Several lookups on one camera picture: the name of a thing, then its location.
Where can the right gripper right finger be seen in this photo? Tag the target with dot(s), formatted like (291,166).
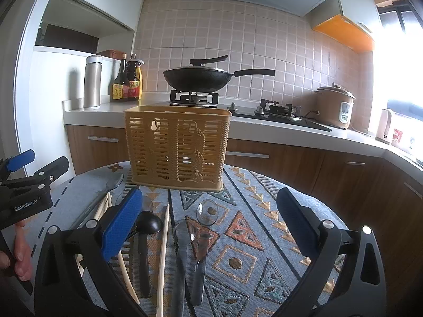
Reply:
(360,289)

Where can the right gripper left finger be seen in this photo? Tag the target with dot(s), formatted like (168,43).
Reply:
(59,289)

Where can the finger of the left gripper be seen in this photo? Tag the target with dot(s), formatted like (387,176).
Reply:
(13,164)
(46,175)

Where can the black handled metal spoon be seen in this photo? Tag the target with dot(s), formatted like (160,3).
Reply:
(182,239)

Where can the person's left hand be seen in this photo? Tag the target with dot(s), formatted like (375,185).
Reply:
(22,253)

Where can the wooden chopstick pair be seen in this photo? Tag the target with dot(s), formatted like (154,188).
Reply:
(99,241)

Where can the black ladle spoon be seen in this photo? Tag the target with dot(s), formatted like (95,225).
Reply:
(147,224)

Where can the steel thermos bottle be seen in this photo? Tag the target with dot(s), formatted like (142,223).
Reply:
(92,80)

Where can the dark soy sauce bottle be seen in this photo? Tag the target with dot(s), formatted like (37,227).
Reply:
(120,86)

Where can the patterned blue table cloth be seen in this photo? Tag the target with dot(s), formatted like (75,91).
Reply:
(253,262)

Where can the brown box on ledge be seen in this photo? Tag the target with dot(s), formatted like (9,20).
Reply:
(113,54)

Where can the vinegar bottle yellow label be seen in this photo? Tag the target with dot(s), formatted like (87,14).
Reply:
(134,75)

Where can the yellow plastic utensil basket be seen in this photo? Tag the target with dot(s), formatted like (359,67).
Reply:
(179,148)

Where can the pink electric kettle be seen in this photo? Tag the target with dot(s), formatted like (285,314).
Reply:
(385,131)

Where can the clear plastic spoon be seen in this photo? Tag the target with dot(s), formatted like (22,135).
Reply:
(207,214)

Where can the beige rice cooker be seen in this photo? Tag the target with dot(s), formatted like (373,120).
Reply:
(334,105)

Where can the black wok with lid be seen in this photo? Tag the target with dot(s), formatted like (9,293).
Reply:
(198,77)

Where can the black gas stove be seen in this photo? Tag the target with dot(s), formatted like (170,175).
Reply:
(266,110)

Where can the orange wall cabinet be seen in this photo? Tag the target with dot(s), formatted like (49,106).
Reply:
(347,33)

